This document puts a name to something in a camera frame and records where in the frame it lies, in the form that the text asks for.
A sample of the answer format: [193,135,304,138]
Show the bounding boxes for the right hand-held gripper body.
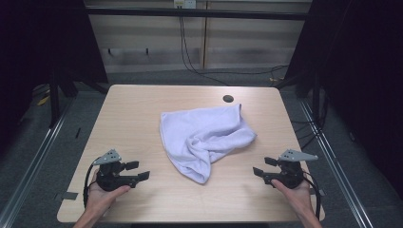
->
[263,149,319,190]

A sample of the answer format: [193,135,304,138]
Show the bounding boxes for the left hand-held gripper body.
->
[92,149,141,192]

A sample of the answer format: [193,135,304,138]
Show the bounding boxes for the white printed towel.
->
[159,103,258,185]

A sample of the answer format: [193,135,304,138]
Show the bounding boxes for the person's left hand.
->
[84,170,132,220]

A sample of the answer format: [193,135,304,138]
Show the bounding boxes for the person's right hand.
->
[271,179,314,218]

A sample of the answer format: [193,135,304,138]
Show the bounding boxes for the black metal stand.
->
[47,62,80,129]

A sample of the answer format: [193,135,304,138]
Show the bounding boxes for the yellow floor object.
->
[36,94,51,107]

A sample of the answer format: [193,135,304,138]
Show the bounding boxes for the dark curtain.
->
[0,0,109,156]
[275,0,403,200]

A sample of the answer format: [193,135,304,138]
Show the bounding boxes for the black horizontal metal bar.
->
[85,7,309,22]

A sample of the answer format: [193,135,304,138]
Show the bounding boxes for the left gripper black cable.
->
[82,161,99,209]

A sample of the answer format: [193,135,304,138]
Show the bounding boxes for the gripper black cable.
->
[302,171,322,220]
[82,161,99,209]

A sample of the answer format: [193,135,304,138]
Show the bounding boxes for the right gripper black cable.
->
[302,171,322,220]

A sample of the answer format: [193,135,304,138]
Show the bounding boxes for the aluminium floor rail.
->
[298,100,375,228]
[0,97,76,228]

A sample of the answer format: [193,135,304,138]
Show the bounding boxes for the black floor cables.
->
[290,117,329,151]

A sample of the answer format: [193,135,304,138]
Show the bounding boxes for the black hanging power cable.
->
[178,7,290,87]

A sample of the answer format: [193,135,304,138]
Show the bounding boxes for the white wall socket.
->
[173,0,198,10]

